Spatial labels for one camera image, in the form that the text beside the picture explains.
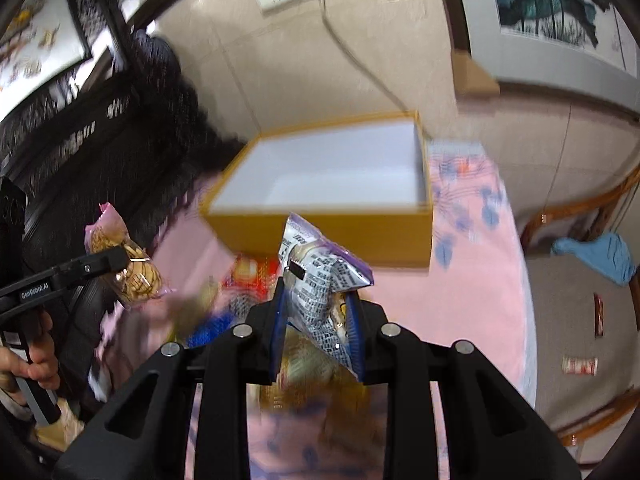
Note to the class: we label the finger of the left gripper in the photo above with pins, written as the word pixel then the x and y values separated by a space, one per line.
pixel 87 267

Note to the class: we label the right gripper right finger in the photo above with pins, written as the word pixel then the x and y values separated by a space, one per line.
pixel 452 396

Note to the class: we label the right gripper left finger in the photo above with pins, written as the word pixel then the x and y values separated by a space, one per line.
pixel 143 430

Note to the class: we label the pink bag of crackers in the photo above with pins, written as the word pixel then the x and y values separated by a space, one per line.
pixel 139 280

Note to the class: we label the purple snack packet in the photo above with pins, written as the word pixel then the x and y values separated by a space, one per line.
pixel 316 273

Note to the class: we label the person's left hand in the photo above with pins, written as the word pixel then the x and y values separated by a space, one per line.
pixel 44 366

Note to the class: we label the blue snack packet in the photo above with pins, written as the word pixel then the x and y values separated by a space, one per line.
pixel 208 330

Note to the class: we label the white red wrapper on floor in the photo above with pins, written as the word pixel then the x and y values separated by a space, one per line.
pixel 579 366

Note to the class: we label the black carved wooden sofa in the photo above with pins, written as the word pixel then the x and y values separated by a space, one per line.
pixel 138 140

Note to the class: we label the pink patterned tablecloth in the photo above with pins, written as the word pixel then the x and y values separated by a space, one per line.
pixel 476 287

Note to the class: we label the red cookie packet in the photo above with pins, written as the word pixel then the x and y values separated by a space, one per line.
pixel 256 277

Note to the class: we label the blue cloth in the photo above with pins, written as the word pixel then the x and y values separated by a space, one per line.
pixel 608 255

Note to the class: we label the framed picture on left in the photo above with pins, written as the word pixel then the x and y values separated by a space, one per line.
pixel 43 40

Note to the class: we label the wooden chair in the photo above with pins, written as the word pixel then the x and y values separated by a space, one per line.
pixel 582 409

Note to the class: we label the yellow cardboard box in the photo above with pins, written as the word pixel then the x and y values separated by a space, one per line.
pixel 362 181

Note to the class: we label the small cardboard box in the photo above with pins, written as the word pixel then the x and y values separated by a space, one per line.
pixel 470 79

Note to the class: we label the framed ink painting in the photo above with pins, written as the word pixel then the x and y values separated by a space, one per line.
pixel 582 49

